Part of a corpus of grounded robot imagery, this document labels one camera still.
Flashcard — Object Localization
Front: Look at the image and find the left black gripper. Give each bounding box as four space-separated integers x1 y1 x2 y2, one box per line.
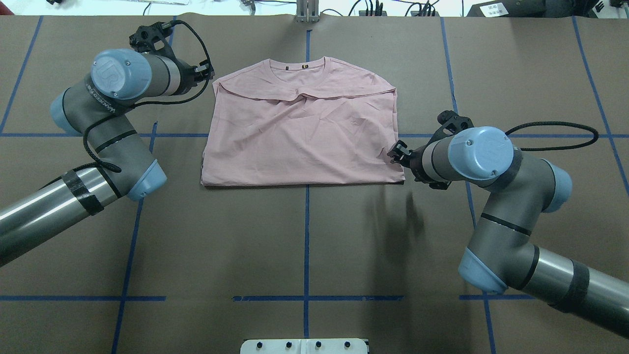
174 59 215 95

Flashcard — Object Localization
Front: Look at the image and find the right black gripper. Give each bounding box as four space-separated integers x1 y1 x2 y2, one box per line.
387 140 451 190

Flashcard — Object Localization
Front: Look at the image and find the pink Snoopy t-shirt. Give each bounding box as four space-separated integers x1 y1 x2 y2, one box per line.
200 57 405 187

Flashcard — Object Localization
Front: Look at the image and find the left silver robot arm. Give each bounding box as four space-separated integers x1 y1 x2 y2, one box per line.
1 46 214 266

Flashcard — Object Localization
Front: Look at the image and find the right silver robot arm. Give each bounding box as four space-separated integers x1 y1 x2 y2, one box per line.
387 127 629 338

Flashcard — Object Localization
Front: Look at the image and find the black box white label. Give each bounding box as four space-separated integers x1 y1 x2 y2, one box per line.
465 0 546 18

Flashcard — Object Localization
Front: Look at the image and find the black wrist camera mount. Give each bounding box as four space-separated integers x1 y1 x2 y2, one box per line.
429 110 475 144

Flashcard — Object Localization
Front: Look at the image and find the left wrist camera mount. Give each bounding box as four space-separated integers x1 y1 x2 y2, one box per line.
129 21 175 59

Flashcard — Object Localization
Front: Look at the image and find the aluminium frame post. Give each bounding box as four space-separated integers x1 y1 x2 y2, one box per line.
295 0 320 23

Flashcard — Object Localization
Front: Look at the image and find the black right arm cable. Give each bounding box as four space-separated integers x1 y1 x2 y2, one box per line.
504 121 600 152

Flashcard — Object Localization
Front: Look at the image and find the white camera mast pedestal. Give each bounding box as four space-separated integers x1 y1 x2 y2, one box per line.
240 338 370 354

